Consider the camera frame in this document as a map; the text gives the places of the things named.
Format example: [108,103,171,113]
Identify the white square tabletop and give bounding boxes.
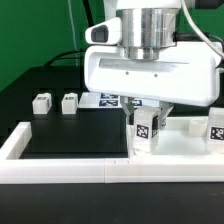
[125,116,224,159]

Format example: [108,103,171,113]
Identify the thin white cable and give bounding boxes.
[67,0,78,51]

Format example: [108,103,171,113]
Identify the white U-shaped obstacle fence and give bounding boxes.
[0,122,224,184]

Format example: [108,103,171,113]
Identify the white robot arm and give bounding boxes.
[84,0,224,123]

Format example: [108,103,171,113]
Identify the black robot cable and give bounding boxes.
[43,0,94,68]

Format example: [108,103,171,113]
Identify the white marker tag plate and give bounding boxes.
[78,92,159,108]

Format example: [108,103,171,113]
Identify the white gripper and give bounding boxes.
[84,18,220,130]

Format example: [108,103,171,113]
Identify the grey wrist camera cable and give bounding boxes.
[179,0,224,73]

